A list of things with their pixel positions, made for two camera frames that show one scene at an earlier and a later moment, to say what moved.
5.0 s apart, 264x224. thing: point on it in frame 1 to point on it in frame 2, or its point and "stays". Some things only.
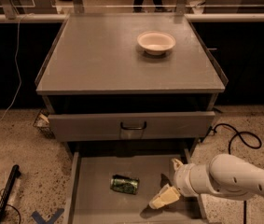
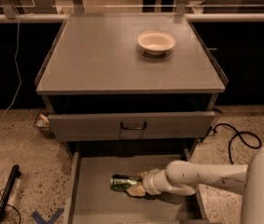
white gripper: (182, 177) to (149, 180)
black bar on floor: (5, 200) stays
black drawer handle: (133, 128) stays
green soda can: (124, 184) stays
